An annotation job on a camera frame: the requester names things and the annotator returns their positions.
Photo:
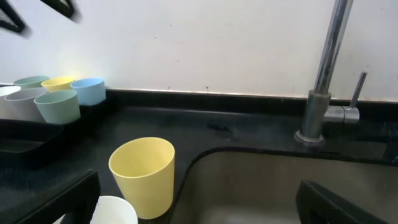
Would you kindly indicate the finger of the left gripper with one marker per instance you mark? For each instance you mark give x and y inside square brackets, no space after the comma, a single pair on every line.
[14,21]
[66,9]

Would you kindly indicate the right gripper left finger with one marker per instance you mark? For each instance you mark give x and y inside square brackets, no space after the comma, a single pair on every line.
[46,202]

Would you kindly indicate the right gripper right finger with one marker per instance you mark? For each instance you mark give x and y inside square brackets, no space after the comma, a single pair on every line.
[323,208]

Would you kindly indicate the black tray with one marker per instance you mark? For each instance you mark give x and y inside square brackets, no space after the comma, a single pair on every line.
[31,143]

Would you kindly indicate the steel sink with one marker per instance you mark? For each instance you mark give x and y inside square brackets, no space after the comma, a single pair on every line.
[264,186]

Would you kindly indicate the white cup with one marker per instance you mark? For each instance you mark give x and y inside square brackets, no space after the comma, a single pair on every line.
[115,211]
[3,102]

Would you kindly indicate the grey cup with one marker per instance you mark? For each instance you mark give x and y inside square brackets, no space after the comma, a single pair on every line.
[23,105]

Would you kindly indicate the blue cup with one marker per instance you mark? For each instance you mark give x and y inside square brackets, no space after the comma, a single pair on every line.
[90,91]

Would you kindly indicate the steel tap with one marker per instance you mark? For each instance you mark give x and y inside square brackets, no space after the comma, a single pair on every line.
[323,71]

